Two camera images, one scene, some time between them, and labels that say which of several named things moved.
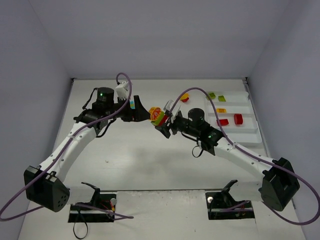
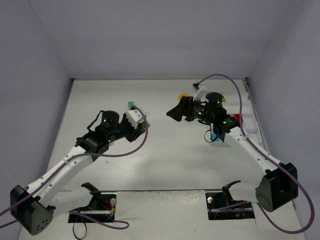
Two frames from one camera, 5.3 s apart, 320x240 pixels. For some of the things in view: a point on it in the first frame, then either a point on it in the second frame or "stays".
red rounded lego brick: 238,119 stays
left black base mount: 101,208 stays
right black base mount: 221,205 stays
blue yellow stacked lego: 132,104 stays
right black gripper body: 169,124 to 188,108
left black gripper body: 133,110 to 136,131
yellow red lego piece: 185,97 stays
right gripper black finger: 165,128 to 185,108
